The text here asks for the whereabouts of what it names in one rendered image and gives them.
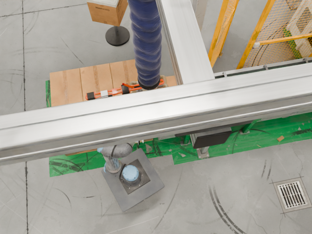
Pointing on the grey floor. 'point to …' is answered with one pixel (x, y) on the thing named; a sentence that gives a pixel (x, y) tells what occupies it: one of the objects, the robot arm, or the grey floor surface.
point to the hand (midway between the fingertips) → (141, 144)
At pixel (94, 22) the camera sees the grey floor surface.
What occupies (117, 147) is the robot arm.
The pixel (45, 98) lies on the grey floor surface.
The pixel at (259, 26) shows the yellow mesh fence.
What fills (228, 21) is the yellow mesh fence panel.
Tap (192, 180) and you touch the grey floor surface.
